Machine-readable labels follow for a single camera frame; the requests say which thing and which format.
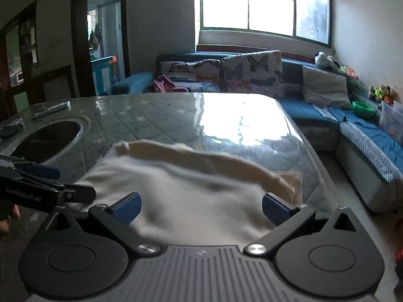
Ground blue sofa blanket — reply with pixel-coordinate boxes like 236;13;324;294
314;105;402;182

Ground light blue cabinet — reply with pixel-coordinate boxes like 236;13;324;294
91;55;117;96

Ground butterfly cushion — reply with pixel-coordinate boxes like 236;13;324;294
159;59;221;93
221;50;286;98

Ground grey plain cushion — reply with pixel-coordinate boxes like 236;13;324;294
303;66;352;109

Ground window with green frame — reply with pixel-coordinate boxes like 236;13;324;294
199;0;332;49

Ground right butterfly cushion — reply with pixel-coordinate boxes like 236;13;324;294
221;50;286;98

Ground green plastic bowl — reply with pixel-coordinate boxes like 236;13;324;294
352;101;376;118

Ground flat grey packet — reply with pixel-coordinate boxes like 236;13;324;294
32;100;71;119

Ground colourful plush toys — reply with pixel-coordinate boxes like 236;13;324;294
339;65;395;105

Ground dark wooden cabinet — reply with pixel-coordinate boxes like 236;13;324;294
1;2;77;120

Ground white plush toy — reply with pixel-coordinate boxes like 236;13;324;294
314;51;340;70

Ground person's left hand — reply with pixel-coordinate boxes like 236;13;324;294
0;205;20;237

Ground pink cloth on sofa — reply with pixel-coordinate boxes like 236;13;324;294
152;75;188;93

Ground dark folded cloth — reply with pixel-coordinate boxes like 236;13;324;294
0;118;25;142

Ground blue corner sofa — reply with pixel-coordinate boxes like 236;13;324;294
111;51;403;213

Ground red plastic item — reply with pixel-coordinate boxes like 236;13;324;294
395;249;403;265

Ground left butterfly cushion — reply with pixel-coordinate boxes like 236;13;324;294
159;59;221;93

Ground cream white garment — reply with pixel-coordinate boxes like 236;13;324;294
79;140;303;247

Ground clear plastic storage box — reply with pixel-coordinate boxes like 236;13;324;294
379;102;403;145

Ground round black induction cooktop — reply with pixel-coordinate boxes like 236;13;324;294
8;120;84;164

